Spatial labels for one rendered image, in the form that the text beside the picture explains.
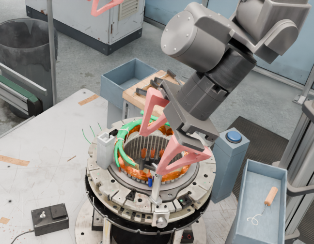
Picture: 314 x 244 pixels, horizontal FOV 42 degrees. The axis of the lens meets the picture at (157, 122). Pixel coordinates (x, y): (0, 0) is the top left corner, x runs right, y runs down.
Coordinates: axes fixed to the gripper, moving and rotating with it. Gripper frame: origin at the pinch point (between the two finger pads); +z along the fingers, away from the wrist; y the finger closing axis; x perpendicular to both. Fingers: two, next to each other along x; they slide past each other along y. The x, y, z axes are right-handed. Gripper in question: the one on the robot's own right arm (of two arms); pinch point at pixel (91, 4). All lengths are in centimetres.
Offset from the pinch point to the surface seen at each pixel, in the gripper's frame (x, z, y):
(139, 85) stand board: 31.3, 18.3, -8.8
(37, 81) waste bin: 47, 97, -122
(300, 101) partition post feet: 229, 21, -108
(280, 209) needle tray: 52, 9, 43
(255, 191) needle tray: 50, 12, 36
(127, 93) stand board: 27.1, 20.8, -5.4
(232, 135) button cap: 50, 9, 17
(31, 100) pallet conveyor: 19, 62, -46
